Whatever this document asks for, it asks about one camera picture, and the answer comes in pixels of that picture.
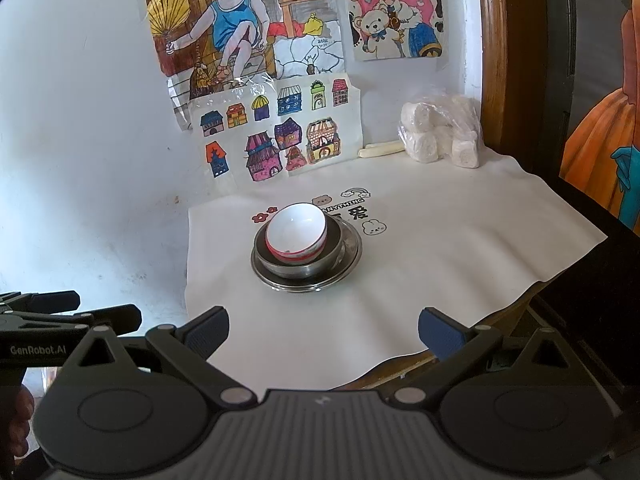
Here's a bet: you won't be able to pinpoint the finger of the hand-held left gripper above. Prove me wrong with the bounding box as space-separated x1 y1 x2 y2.
0 291 81 314
72 304 143 335

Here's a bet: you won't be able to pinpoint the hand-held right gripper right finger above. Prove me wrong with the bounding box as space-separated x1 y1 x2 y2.
391 306 576 408

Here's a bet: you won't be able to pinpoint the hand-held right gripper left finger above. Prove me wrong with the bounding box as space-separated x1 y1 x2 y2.
65 305 258 408

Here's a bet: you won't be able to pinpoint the stainless steel bowl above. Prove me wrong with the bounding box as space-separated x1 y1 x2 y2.
254 219 346 279

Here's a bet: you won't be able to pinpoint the large stainless steel plate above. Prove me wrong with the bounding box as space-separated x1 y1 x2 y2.
250 220 363 292

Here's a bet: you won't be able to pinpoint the person's left hand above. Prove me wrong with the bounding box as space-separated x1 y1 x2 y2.
0 387 37 461

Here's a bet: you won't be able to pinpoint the white printed cloth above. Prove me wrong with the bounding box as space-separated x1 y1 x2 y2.
185 152 608 391

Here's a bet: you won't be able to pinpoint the cream stick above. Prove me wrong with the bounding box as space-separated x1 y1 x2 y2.
358 141 405 159

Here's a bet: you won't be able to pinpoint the plastic bag of white rolls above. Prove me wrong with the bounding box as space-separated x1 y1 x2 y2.
397 94 483 170

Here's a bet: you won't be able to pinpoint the orange dress poster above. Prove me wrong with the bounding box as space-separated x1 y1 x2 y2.
559 0 640 236

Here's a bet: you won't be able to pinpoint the colourful houses drawing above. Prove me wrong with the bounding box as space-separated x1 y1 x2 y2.
187 72 365 181

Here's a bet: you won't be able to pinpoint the boy with fan drawing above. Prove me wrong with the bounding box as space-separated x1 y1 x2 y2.
141 0 346 133

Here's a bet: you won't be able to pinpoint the dark grey door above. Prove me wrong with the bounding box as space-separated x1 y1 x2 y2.
542 0 640 176

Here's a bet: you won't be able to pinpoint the girl with teddy bear drawing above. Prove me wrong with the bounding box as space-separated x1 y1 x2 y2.
345 0 446 63

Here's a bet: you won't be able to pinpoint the curved wooden frame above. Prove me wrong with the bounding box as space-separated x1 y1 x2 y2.
472 0 548 171

